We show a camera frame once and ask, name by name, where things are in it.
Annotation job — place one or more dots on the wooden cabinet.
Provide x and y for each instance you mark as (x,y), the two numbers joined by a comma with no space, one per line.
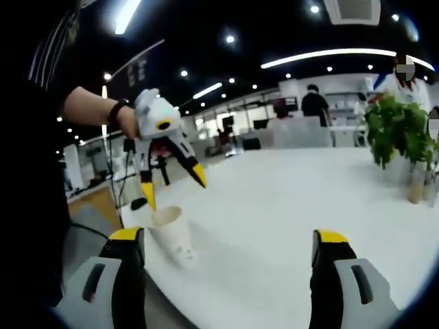
(92,202)

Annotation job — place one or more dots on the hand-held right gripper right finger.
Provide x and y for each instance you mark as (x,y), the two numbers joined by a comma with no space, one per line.
(343,291)

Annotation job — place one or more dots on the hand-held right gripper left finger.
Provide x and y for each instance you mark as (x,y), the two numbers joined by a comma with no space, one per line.
(103,291)

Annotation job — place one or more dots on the long ceiling light strip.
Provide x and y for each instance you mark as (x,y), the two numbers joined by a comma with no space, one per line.
(343,52)
(125,17)

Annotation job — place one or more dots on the green leafy plant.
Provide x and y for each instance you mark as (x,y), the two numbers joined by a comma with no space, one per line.
(394,130)

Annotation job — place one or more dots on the green printed paper cup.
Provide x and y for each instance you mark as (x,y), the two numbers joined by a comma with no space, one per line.
(175,240)

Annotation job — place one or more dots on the person's left hand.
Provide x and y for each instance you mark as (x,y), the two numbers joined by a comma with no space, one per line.
(128,123)

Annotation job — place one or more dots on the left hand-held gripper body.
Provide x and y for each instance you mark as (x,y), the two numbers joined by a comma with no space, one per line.
(154,113)

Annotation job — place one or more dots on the grey panel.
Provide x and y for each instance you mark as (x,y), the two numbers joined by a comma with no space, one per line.
(298,133)

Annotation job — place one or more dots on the ceiling air conditioner vent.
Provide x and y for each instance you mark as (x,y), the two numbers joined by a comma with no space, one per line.
(353,10)

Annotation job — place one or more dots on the black wristband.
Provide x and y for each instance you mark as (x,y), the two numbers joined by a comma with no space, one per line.
(115,111)

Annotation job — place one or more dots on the black computer mouse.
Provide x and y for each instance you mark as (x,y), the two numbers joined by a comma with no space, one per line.
(139,204)

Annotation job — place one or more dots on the clear glass vase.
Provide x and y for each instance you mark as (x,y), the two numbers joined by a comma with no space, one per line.
(415,192)
(431,192)

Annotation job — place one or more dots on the white table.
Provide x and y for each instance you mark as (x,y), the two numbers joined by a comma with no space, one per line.
(257,222)

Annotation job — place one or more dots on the black office chair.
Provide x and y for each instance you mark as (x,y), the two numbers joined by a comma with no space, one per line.
(251,144)

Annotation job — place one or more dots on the short ceiling light strip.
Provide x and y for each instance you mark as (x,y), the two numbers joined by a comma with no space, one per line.
(207,90)

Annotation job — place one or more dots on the black monitor on stand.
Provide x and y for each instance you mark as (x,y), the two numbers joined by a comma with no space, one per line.
(228,120)

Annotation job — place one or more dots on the person in dark clothes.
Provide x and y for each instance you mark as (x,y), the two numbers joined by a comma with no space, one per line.
(37,171)

